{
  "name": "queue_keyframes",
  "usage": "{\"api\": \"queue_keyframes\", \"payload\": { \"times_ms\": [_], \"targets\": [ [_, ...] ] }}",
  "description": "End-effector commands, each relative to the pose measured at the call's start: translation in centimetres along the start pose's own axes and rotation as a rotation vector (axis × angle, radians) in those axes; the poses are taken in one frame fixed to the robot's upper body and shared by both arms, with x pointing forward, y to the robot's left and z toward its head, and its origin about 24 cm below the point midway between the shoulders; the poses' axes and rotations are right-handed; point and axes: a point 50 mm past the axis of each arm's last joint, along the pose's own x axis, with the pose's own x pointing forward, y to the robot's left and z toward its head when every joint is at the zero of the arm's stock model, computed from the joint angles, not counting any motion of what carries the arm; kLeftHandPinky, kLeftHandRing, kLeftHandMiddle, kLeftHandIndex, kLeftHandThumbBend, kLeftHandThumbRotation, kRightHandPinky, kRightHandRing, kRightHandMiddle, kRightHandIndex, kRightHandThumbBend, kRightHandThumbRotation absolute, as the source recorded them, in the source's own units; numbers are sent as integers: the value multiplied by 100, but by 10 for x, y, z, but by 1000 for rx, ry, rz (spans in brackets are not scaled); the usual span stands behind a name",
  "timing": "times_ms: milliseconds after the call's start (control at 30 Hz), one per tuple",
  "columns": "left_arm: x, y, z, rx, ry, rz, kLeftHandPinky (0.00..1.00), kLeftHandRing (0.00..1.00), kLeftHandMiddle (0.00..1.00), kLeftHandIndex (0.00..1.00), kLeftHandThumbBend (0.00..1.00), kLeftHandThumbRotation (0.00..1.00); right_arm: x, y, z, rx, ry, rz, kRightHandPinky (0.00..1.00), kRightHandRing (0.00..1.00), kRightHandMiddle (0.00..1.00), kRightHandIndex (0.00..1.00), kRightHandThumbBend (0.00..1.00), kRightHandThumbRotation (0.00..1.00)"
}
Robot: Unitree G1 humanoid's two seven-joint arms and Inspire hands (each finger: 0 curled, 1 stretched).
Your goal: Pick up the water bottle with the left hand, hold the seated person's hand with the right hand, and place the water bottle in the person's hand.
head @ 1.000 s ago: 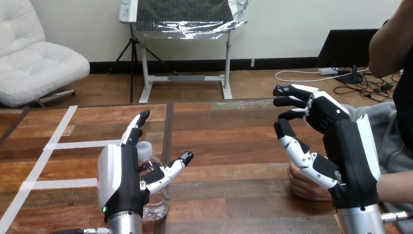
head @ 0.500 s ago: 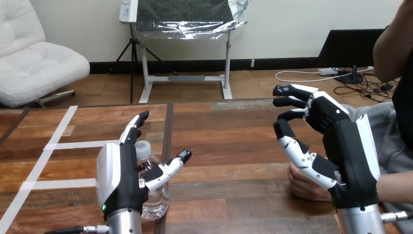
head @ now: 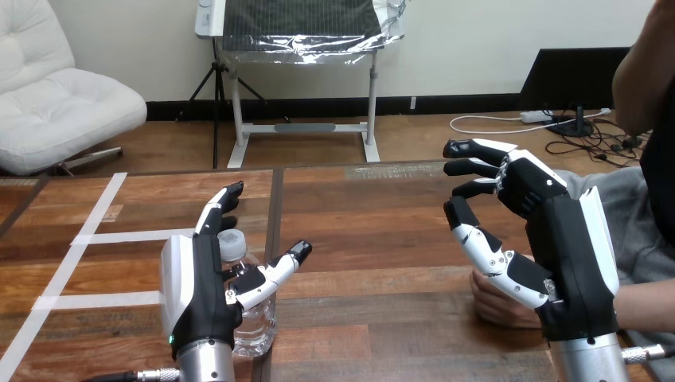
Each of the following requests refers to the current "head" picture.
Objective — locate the dark screen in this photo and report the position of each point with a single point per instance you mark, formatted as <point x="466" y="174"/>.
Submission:
<point x="572" y="79"/>

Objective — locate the white cushioned chair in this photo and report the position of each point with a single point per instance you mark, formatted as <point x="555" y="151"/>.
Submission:
<point x="47" y="100"/>

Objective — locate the person's forearm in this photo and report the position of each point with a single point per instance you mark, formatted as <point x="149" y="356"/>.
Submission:
<point x="646" y="308"/>

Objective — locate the black tripod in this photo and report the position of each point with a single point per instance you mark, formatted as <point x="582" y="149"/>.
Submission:
<point x="217" y="100"/>

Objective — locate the clear water bottle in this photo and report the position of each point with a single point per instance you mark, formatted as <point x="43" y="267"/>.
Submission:
<point x="255" y="321"/>

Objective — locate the white desk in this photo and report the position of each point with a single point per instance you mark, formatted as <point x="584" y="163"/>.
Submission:
<point x="303" y="128"/>

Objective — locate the white power strip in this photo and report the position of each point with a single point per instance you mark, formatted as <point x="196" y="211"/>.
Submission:
<point x="536" y="116"/>

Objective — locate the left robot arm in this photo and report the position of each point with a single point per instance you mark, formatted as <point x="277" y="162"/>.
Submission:
<point x="208" y="364"/>

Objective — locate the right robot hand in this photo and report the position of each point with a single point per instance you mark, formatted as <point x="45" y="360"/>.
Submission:
<point x="572" y="263"/>

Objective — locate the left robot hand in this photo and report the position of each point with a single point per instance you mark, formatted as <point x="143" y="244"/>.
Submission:
<point x="198" y="295"/>

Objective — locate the foil sheet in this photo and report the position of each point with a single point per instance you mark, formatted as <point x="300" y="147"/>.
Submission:
<point x="311" y="26"/>

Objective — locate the person's hand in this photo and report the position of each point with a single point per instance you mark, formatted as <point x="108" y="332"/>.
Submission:
<point x="495" y="308"/>

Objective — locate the person's body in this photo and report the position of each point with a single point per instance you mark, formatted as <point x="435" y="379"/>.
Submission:
<point x="651" y="158"/>

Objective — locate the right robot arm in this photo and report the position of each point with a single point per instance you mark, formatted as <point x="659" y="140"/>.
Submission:
<point x="590" y="361"/>

